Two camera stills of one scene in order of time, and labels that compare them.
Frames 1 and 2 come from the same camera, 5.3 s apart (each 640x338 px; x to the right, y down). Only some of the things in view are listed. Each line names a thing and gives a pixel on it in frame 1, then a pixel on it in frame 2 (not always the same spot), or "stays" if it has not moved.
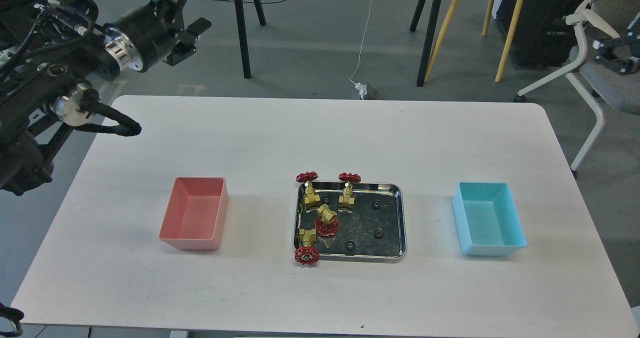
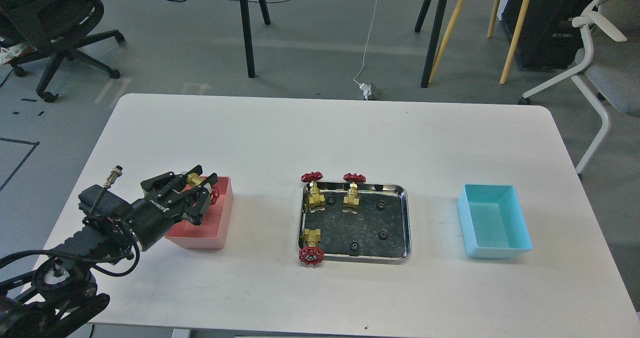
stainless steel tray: (374, 230) stays
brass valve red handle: (327, 223) to (214, 196)
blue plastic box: (487, 219) stays
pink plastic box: (196, 216) stays
